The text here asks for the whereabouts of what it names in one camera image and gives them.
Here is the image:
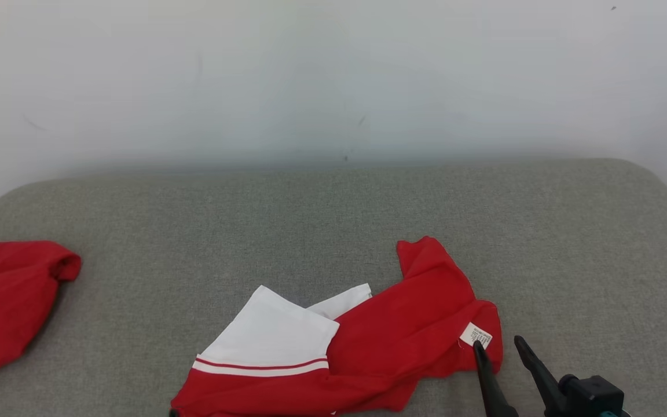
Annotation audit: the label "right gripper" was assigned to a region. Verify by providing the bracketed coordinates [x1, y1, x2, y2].
[472, 335, 633, 417]

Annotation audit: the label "red jersey with number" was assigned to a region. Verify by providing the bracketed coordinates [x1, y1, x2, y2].
[170, 236, 504, 417]

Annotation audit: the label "red shorts with white band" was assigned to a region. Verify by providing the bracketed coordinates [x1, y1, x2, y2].
[0, 240, 82, 385]

